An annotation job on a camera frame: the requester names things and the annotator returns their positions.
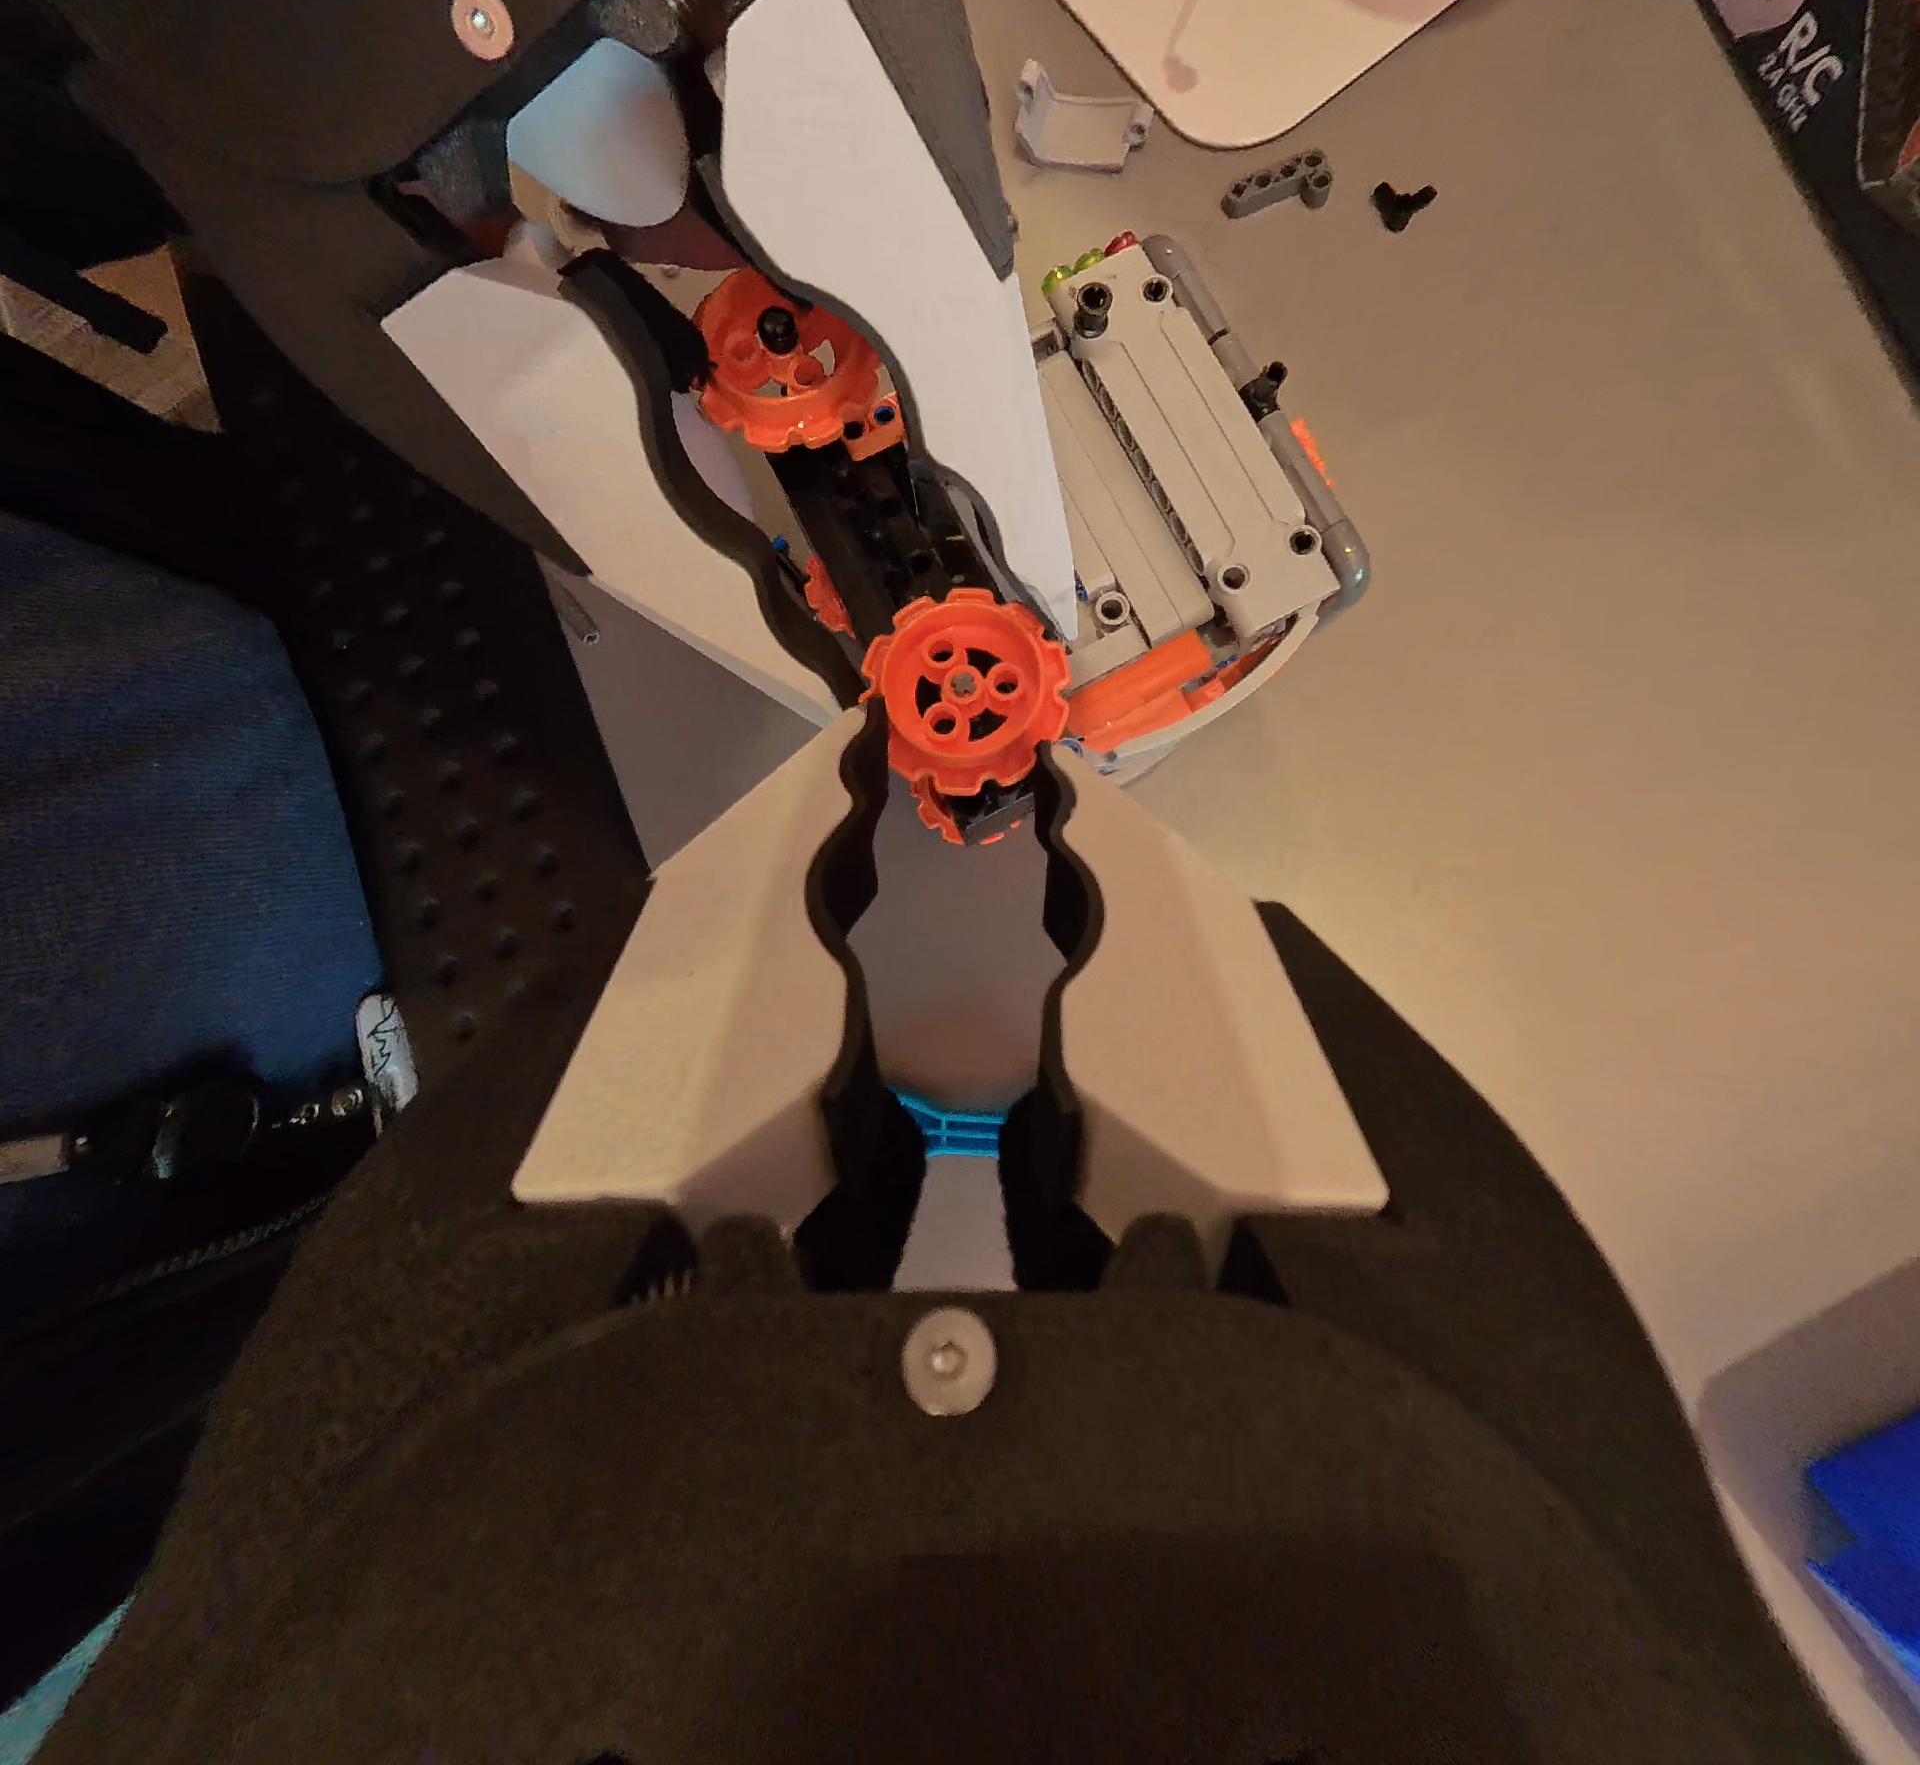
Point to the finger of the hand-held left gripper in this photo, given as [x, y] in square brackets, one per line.
[525, 401]
[900, 190]

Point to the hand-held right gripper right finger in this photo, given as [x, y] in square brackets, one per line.
[1215, 1059]

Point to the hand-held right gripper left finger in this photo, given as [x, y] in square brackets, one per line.
[704, 1029]

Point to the orange sprocket wheel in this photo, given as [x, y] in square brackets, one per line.
[915, 723]
[938, 808]
[828, 603]
[819, 407]

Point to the black beam wheel frame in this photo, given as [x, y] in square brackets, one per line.
[872, 505]

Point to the grey brick robot model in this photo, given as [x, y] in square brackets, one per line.
[1184, 445]

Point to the light grey curved panel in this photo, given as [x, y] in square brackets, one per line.
[1073, 115]

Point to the dark perforated chair armrest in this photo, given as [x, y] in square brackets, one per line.
[450, 775]

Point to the dark grey short beam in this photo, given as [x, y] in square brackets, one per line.
[1281, 183]

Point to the black pin connector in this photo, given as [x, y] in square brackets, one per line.
[1401, 201]

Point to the person's leg in blue jeans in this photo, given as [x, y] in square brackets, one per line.
[150, 820]

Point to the person's dark jacket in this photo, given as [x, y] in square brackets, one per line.
[89, 1344]

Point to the blue plastic storage bin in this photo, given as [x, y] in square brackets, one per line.
[1876, 1539]

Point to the dark blue toy kit box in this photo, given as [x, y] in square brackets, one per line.
[1846, 69]

